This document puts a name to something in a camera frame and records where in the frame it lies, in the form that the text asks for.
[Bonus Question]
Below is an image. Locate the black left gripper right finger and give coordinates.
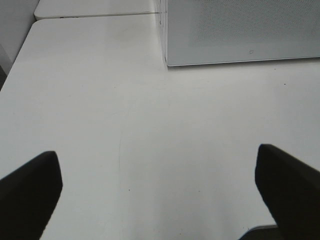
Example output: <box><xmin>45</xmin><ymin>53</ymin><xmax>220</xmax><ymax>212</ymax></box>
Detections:
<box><xmin>254</xmin><ymin>144</ymin><xmax>320</xmax><ymax>240</ymax></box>

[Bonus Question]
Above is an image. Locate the white microwave oven body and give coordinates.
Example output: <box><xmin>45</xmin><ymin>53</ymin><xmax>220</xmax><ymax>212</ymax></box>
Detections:
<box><xmin>155</xmin><ymin>0</ymin><xmax>169</xmax><ymax>66</ymax></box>

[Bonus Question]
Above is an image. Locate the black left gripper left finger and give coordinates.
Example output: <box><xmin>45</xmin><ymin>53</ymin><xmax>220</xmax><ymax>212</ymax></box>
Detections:
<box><xmin>0</xmin><ymin>151</ymin><xmax>63</xmax><ymax>240</ymax></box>

